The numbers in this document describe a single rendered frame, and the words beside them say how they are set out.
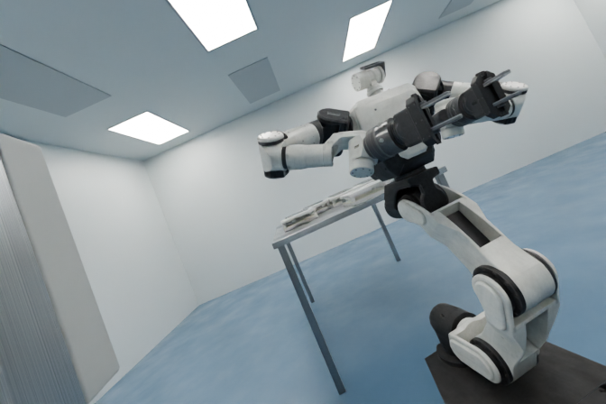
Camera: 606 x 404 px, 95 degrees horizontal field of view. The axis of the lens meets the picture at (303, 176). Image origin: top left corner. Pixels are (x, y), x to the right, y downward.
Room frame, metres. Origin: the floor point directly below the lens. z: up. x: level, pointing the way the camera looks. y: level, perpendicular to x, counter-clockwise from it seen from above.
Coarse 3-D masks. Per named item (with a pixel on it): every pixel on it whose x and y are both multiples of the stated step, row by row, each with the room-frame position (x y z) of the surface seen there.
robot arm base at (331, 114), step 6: (324, 108) 0.99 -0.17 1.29; (330, 108) 1.00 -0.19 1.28; (318, 114) 0.96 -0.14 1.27; (324, 114) 0.96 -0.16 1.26; (330, 114) 0.96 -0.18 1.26; (336, 114) 0.97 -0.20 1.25; (342, 114) 0.97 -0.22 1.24; (348, 114) 0.98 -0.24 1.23; (318, 120) 0.96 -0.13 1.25; (324, 120) 0.94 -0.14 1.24; (330, 120) 0.93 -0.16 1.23; (336, 120) 0.93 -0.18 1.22; (342, 120) 0.93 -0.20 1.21; (348, 120) 0.95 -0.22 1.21; (342, 126) 0.94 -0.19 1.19; (348, 126) 0.96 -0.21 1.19; (342, 150) 1.00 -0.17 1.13; (336, 156) 1.02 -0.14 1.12
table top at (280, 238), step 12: (444, 168) 1.64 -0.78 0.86; (360, 204) 1.58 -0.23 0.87; (372, 204) 1.59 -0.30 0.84; (324, 216) 1.74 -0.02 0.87; (336, 216) 1.56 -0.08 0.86; (276, 228) 2.61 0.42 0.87; (300, 228) 1.65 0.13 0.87; (312, 228) 1.55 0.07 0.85; (276, 240) 1.58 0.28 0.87; (288, 240) 1.53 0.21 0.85
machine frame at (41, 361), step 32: (0, 160) 0.24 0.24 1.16; (0, 192) 0.23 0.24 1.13; (0, 224) 0.22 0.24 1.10; (0, 256) 0.21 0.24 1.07; (32, 256) 0.24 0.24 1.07; (0, 288) 0.20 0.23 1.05; (32, 288) 0.23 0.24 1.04; (0, 320) 0.19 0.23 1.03; (32, 320) 0.22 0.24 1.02; (0, 352) 0.19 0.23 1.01; (32, 352) 0.21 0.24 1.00; (64, 352) 0.24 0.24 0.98; (0, 384) 0.18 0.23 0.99; (32, 384) 0.20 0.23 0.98; (64, 384) 0.23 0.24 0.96
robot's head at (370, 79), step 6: (360, 72) 1.00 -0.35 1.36; (366, 72) 1.00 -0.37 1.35; (372, 72) 1.01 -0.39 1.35; (378, 72) 1.01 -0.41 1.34; (354, 78) 1.01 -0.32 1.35; (360, 78) 0.99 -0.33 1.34; (366, 78) 0.99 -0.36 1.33; (372, 78) 1.01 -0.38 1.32; (378, 78) 1.02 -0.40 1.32; (354, 84) 1.03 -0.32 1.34; (360, 84) 0.99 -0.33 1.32; (366, 84) 1.00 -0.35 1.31; (372, 84) 1.01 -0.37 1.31; (378, 84) 1.01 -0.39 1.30; (360, 90) 1.02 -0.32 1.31
